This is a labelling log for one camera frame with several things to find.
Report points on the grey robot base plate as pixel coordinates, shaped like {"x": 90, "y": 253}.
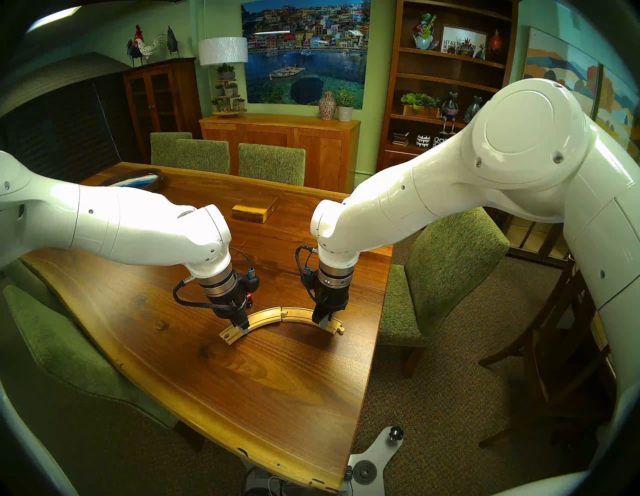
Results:
{"x": 372, "y": 460}

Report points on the dark frog figurine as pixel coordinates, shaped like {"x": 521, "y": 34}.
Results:
{"x": 449, "y": 110}
{"x": 472, "y": 110}

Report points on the tiered stand with plants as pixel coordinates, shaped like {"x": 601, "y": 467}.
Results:
{"x": 227, "y": 90}

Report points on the red lidded jar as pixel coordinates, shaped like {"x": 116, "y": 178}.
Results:
{"x": 495, "y": 42}

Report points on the black right wrist camera module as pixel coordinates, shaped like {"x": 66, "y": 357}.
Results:
{"x": 308, "y": 279}

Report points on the dark wooden chair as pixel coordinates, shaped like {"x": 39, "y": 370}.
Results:
{"x": 545, "y": 350}

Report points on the dark rooster figurine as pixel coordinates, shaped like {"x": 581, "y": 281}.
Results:
{"x": 132, "y": 52}

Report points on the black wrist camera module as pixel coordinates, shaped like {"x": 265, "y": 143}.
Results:
{"x": 308, "y": 279}
{"x": 251, "y": 284}

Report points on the abstract landscape wall art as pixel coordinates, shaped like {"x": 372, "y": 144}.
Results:
{"x": 617, "y": 110}
{"x": 560, "y": 65}

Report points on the green upholstered dining chair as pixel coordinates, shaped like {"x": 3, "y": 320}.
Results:
{"x": 272, "y": 164}
{"x": 162, "y": 147}
{"x": 65, "y": 350}
{"x": 450, "y": 260}
{"x": 202, "y": 156}

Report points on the dark bowl blue inside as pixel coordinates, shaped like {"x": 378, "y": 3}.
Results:
{"x": 135, "y": 180}

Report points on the small stack of books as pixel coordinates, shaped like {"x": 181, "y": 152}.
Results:
{"x": 400, "y": 138}

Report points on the black left wrist camera module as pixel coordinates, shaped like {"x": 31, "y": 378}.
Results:
{"x": 251, "y": 284}

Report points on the curved wooden track piece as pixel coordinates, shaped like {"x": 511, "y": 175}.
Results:
{"x": 300, "y": 314}
{"x": 265, "y": 316}

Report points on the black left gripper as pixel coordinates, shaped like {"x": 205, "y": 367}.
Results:
{"x": 232, "y": 300}

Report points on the brown wooden bookshelf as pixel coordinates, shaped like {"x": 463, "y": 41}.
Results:
{"x": 450, "y": 70}

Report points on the white drum lamp shade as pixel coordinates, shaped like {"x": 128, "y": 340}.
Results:
{"x": 223, "y": 51}

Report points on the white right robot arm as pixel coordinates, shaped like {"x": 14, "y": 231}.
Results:
{"x": 500, "y": 160}

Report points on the dark window blind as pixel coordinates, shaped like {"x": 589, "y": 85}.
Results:
{"x": 60, "y": 125}

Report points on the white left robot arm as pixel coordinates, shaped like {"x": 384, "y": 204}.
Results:
{"x": 125, "y": 225}

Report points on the green plant white pot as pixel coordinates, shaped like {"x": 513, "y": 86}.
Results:
{"x": 345, "y": 112}

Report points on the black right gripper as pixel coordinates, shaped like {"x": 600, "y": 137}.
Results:
{"x": 331, "y": 297}

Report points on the wooden framed glass door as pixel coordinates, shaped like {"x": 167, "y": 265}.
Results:
{"x": 535, "y": 240}

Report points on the ceiling light panel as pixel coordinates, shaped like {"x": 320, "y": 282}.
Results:
{"x": 52, "y": 19}

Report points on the dark wooden glass cabinet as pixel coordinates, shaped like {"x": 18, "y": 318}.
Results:
{"x": 160, "y": 105}

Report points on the light wooden sideboard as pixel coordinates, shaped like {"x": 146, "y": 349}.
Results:
{"x": 280, "y": 145}

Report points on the succulents in wooden planter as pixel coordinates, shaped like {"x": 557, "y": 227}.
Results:
{"x": 420, "y": 105}

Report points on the harbour town wall painting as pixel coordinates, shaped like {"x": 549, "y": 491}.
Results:
{"x": 305, "y": 50}

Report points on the white rooster figurine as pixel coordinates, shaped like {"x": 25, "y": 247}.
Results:
{"x": 147, "y": 47}

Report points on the black white patterned cup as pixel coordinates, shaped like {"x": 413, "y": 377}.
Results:
{"x": 439, "y": 142}
{"x": 423, "y": 141}

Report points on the framed white text sign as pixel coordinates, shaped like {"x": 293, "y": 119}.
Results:
{"x": 462, "y": 36}

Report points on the patterned ceramic vase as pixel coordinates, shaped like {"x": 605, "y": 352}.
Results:
{"x": 327, "y": 106}

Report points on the dark slim bird figurine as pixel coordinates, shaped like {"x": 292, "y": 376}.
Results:
{"x": 172, "y": 42}

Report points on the rectangular wooden block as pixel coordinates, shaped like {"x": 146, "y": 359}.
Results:
{"x": 255, "y": 210}

